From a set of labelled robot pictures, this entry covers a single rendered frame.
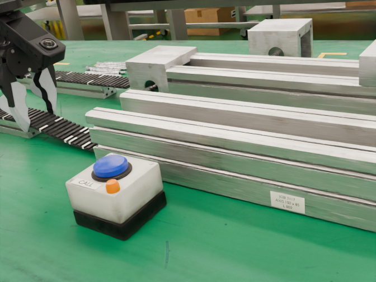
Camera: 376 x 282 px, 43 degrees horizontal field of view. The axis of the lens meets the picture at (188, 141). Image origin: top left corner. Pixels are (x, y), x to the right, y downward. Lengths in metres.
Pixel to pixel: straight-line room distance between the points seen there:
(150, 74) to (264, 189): 0.37
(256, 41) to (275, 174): 0.46
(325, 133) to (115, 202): 0.25
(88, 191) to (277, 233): 0.21
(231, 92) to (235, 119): 0.14
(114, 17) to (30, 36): 1.93
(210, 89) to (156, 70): 0.11
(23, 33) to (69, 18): 2.97
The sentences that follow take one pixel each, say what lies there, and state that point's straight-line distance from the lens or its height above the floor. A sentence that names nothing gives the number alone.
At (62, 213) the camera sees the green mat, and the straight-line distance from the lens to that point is 0.62.
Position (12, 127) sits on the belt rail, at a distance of 0.92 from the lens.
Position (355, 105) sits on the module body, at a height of 0.83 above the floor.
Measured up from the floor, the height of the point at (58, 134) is 0.80.
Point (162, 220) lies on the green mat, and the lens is 0.56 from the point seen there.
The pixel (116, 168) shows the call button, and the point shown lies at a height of 0.85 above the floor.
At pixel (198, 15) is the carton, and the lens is 4.71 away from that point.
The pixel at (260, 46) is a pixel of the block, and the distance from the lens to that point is 0.95.
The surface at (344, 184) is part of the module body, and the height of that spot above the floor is 0.83.
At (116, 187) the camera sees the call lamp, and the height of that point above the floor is 0.85.
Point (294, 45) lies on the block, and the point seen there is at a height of 0.85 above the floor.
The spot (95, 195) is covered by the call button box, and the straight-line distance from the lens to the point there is 0.53.
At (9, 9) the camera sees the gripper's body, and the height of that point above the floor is 1.00.
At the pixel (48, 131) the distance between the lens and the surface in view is 0.82.
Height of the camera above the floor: 1.10
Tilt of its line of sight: 25 degrees down
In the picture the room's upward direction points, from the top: 9 degrees counter-clockwise
